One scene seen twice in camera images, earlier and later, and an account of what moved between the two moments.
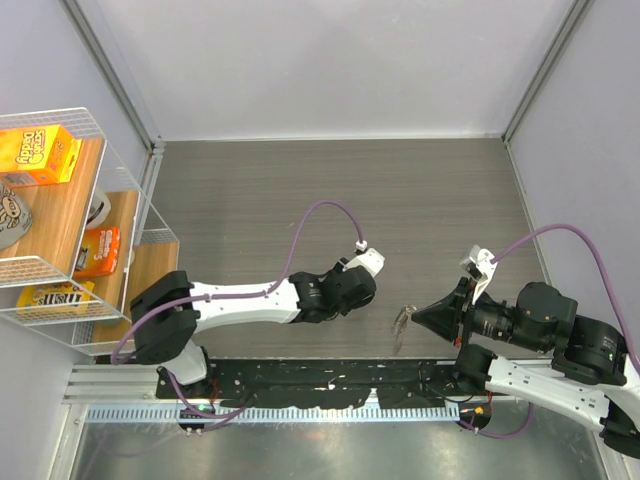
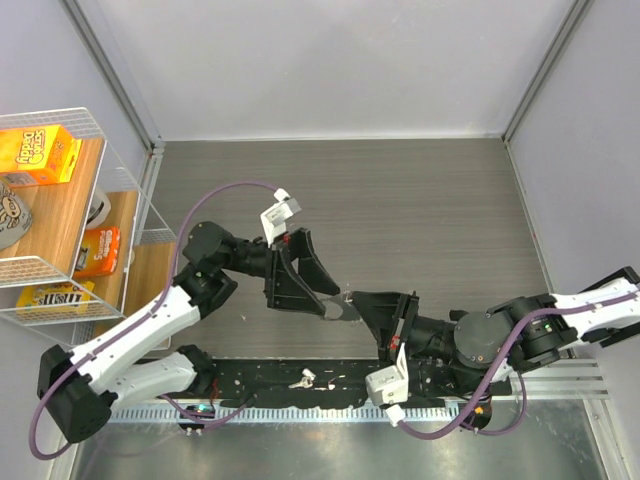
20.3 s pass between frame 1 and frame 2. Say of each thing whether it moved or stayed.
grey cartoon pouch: stayed
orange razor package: stayed
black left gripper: moved
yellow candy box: stayed
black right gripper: moved
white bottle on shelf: stayed
